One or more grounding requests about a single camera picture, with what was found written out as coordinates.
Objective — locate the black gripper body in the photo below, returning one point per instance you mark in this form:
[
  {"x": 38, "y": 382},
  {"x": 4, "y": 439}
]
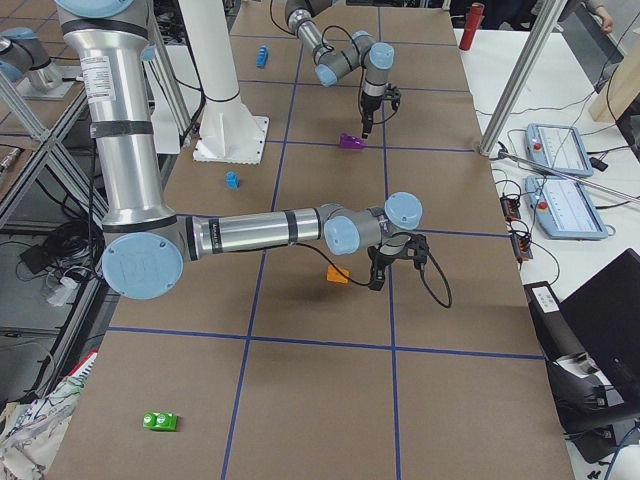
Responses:
[
  {"x": 369, "y": 103},
  {"x": 381, "y": 262}
]

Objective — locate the upper teach pendant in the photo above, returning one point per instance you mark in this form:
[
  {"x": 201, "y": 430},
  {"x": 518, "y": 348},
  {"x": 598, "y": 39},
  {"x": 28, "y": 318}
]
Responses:
[{"x": 558, "y": 147}]

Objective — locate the black laptop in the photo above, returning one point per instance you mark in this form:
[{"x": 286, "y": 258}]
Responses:
[{"x": 604, "y": 316}]

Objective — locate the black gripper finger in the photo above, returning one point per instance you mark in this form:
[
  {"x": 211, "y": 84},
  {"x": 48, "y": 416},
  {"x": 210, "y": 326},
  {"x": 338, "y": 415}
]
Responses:
[
  {"x": 377, "y": 279},
  {"x": 367, "y": 125}
]

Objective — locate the orange trapezoid block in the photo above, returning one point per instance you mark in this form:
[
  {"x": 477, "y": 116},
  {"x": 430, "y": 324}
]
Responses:
[{"x": 337, "y": 275}]

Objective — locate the seated person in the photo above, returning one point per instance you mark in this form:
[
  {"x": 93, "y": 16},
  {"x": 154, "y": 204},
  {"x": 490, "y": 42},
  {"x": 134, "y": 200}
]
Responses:
[{"x": 597, "y": 8}]

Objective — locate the purple trapezoid block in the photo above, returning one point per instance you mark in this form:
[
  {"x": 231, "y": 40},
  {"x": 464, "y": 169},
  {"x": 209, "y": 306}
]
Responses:
[{"x": 351, "y": 142}]

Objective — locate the lower teach pendant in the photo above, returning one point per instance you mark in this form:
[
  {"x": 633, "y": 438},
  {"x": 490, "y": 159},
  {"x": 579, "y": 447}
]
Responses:
[{"x": 563, "y": 209}]

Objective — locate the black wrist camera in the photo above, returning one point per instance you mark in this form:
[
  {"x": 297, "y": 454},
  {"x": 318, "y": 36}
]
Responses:
[
  {"x": 393, "y": 95},
  {"x": 418, "y": 251}
]

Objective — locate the crumpled patterned cloth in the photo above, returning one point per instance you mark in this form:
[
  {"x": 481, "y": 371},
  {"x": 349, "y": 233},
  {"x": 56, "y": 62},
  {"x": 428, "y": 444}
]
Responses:
[{"x": 33, "y": 433}]

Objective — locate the teach pendant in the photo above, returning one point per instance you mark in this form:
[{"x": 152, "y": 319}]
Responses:
[
  {"x": 563, "y": 209},
  {"x": 558, "y": 147}
]

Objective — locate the green studded block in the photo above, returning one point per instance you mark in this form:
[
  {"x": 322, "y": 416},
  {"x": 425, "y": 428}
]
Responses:
[{"x": 160, "y": 421}]

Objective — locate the aluminium frame post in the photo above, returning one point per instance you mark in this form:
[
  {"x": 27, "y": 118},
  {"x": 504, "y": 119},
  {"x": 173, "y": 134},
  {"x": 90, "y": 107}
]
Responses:
[{"x": 550, "y": 14}]

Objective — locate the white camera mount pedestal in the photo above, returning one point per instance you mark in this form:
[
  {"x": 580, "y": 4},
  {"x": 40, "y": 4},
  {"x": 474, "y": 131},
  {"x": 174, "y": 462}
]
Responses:
[{"x": 228, "y": 131}]

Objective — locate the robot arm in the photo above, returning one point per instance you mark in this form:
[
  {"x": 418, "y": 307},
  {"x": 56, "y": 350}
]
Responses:
[
  {"x": 147, "y": 244},
  {"x": 375, "y": 59}
]

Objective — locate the long blue studded block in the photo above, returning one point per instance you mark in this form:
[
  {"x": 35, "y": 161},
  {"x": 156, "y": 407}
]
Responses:
[{"x": 262, "y": 56}]

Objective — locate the red cylinder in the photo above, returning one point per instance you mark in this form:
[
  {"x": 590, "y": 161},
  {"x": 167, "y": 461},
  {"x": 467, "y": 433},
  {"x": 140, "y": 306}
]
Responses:
[{"x": 473, "y": 20}]

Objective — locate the small blue block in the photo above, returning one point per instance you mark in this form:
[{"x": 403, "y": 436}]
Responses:
[{"x": 232, "y": 180}]

